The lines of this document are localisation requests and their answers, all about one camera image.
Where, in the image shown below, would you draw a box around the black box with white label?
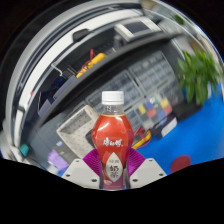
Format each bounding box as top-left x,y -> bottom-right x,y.
156,114 -> 179,139

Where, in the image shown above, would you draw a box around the grey small-parts drawer cabinet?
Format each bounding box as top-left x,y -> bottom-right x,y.
84,49 -> 184,134

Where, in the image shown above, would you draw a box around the black wall shelf unit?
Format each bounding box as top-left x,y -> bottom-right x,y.
4,1 -> 188,151

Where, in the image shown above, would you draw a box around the yellow multimeter with red leads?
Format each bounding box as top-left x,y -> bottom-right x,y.
131,128 -> 153,150

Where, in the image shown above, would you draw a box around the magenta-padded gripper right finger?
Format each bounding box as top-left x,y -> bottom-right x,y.
126,148 -> 167,189

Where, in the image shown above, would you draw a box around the dark grey flat package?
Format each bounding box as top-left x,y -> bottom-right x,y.
53,141 -> 79,166

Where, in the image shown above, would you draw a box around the green potted plant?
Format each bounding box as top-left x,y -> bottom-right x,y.
175,49 -> 224,107

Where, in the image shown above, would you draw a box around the white perforated tray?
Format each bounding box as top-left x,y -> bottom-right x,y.
55,104 -> 101,160

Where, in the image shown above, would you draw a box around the flat round red coaster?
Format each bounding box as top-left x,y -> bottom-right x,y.
170,154 -> 193,174

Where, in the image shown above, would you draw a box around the red drink bottle white cap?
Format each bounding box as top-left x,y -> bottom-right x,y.
90,90 -> 135,191

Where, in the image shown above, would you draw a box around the teal holder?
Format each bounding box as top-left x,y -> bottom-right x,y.
18,143 -> 31,158

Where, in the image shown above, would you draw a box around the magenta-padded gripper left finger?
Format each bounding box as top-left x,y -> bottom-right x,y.
61,148 -> 102,189

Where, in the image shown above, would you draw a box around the clear compartment box colourful parts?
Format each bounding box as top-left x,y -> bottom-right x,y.
134,94 -> 174,125

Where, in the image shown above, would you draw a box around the flat black box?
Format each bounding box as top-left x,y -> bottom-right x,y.
173,99 -> 203,122

